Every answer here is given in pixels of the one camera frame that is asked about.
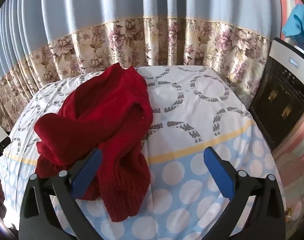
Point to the circle and dot printed bedsheet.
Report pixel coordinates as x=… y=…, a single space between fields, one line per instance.
x=192 y=130

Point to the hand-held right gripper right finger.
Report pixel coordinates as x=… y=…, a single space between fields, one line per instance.
x=218 y=168

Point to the blue curtain with floral border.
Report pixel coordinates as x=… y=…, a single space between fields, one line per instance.
x=117 y=17

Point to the blue cloth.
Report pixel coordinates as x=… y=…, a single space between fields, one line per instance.
x=298 y=22

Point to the red knitted sweater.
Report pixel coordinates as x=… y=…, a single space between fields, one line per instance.
x=99 y=127

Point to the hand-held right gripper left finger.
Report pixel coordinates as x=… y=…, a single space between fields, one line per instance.
x=88 y=168

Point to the pink striped cloth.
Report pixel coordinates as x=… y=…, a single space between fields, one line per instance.
x=297 y=170

